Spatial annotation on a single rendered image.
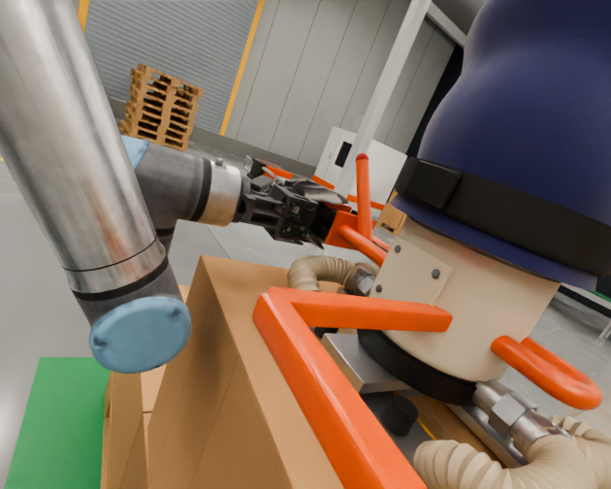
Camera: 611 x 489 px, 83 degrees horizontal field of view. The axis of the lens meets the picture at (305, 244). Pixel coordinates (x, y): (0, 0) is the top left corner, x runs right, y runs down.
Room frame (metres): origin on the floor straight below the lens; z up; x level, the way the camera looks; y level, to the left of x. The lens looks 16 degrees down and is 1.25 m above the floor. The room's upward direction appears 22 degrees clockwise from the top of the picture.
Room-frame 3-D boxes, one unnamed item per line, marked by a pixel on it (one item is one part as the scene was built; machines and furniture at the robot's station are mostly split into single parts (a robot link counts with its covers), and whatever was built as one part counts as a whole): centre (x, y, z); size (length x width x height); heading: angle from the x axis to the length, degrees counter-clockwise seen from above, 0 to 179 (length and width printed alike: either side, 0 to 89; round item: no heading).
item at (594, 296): (6.25, -5.01, 0.32); 1.25 x 0.50 x 0.64; 39
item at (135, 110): (6.87, 3.65, 0.65); 1.29 x 1.10 x 1.30; 39
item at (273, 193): (0.52, 0.07, 1.13); 0.12 x 0.09 x 0.08; 124
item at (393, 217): (7.74, -2.09, 0.45); 1.21 x 1.02 x 0.90; 39
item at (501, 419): (0.39, -0.18, 1.07); 0.34 x 0.25 x 0.06; 34
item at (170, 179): (0.43, 0.22, 1.12); 0.12 x 0.09 x 0.10; 124
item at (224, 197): (0.48, 0.14, 1.13); 0.09 x 0.05 x 0.10; 34
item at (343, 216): (0.60, -0.04, 1.13); 0.10 x 0.08 x 0.06; 124
